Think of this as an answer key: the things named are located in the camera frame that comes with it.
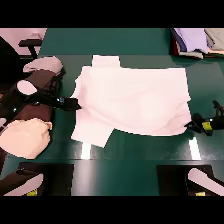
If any lavender garment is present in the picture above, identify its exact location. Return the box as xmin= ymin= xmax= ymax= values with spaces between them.
xmin=172 ymin=27 xmax=210 ymax=55

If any white T-shirt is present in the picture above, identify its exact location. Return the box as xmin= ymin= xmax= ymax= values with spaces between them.
xmin=70 ymin=54 xmax=193 ymax=149

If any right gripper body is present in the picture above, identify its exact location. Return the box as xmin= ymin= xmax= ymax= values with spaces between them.
xmin=190 ymin=112 xmax=215 ymax=137

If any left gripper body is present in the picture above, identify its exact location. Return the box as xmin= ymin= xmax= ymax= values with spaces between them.
xmin=55 ymin=96 xmax=83 ymax=112

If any grey garment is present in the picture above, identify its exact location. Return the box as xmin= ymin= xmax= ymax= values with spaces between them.
xmin=203 ymin=27 xmax=224 ymax=55

